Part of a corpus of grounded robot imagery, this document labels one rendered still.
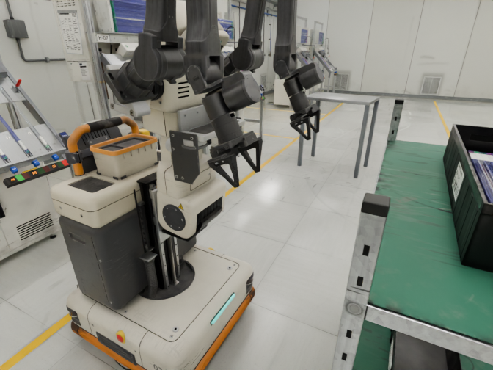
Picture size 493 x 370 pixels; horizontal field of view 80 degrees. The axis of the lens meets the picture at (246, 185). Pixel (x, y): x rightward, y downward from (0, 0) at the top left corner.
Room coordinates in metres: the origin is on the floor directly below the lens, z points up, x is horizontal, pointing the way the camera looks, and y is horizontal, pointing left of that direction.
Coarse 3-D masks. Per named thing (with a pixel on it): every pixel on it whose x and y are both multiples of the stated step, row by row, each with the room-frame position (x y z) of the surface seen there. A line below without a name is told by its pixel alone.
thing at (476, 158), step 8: (472, 152) 0.81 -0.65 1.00; (480, 152) 0.81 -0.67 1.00; (472, 160) 0.74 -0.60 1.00; (480, 160) 0.74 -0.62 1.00; (488, 160) 0.74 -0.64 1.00; (480, 168) 0.68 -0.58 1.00; (488, 168) 0.68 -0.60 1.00; (480, 176) 0.63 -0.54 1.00; (488, 176) 0.63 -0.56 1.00; (488, 184) 0.59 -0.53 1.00; (488, 192) 0.55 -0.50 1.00; (488, 200) 0.52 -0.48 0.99
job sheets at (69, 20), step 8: (64, 16) 2.76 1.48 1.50; (72, 16) 2.72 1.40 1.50; (64, 24) 2.77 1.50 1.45; (72, 24) 2.72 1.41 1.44; (64, 32) 2.79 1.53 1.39; (72, 32) 2.73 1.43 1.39; (80, 32) 2.70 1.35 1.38; (64, 40) 2.80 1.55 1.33; (72, 40) 2.75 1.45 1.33; (80, 40) 2.70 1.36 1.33; (72, 48) 2.76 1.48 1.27; (80, 48) 2.71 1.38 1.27; (72, 64) 2.79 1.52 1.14; (80, 64) 2.73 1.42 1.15; (88, 72) 2.69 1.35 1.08
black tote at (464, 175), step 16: (464, 128) 0.86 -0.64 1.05; (480, 128) 0.84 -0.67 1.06; (448, 144) 0.85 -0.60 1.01; (464, 144) 0.85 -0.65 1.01; (480, 144) 0.84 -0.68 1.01; (448, 160) 0.77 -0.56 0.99; (464, 160) 0.58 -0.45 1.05; (448, 176) 0.70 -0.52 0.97; (464, 176) 0.54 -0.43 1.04; (464, 192) 0.50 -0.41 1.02; (480, 192) 0.41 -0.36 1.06; (464, 208) 0.46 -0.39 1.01; (480, 208) 0.39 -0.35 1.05; (464, 224) 0.43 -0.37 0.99; (480, 224) 0.38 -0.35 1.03; (464, 240) 0.40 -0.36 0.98; (480, 240) 0.37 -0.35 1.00; (464, 256) 0.38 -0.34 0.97; (480, 256) 0.37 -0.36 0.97
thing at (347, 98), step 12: (312, 96) 3.29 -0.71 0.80; (324, 96) 3.29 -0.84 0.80; (336, 96) 3.29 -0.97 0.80; (348, 96) 3.29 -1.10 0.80; (360, 96) 3.29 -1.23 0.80; (372, 96) 3.29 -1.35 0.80; (372, 120) 3.27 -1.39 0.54; (372, 132) 3.26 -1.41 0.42; (300, 144) 3.30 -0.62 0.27; (312, 144) 3.65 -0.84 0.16; (360, 144) 2.93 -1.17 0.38; (300, 156) 3.29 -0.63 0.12; (360, 156) 2.92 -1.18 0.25
